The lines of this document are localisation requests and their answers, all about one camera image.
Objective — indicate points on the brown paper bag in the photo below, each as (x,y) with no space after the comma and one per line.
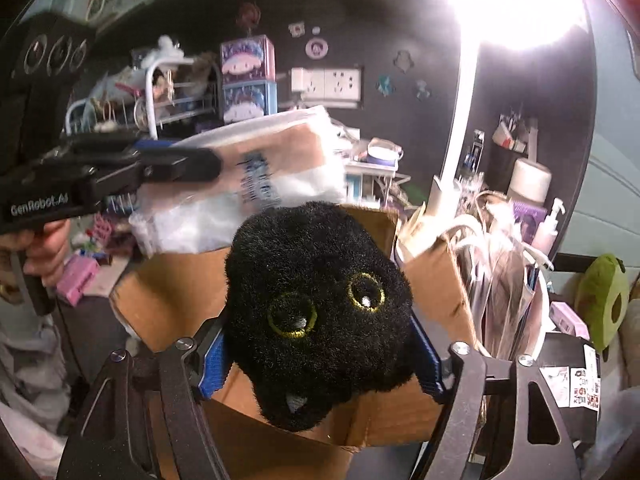
(440,270)

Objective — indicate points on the pink plastic box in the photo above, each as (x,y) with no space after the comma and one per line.
(75,277)

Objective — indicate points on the green avocado plush toy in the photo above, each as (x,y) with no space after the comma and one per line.
(605,300)

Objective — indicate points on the person's left hand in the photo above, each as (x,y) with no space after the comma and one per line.
(46,252)

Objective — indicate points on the white cylindrical container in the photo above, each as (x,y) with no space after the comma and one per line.
(529,182)

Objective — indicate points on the black cat plush toy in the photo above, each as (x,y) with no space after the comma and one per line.
(320,312)

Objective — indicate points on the purple photo card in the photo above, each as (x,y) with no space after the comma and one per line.
(527,220)

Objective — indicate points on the clear plastic tissue pack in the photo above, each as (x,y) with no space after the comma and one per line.
(240,180)

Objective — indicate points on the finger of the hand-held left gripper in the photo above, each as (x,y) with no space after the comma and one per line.
(170,162)

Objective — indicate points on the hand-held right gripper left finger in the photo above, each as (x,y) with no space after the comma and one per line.
(212,362)

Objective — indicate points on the round pink wall sticker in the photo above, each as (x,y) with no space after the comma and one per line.
(317,48)

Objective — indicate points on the sticker sheet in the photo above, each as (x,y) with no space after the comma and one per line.
(582,382)

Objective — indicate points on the white pump bottle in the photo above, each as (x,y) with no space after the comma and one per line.
(547,227)

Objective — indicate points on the blue cartoon print box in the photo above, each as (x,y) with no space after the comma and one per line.
(250,102)

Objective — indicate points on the white desk lamp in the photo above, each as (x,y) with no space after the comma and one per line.
(500,20)

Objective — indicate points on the cardboard box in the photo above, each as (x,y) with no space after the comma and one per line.
(395,410)

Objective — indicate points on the white wall power socket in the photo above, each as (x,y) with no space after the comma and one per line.
(327,84)

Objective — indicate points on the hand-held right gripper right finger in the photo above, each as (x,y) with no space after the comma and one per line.
(427,360)

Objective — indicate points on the black pen holder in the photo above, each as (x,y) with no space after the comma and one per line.
(507,157)

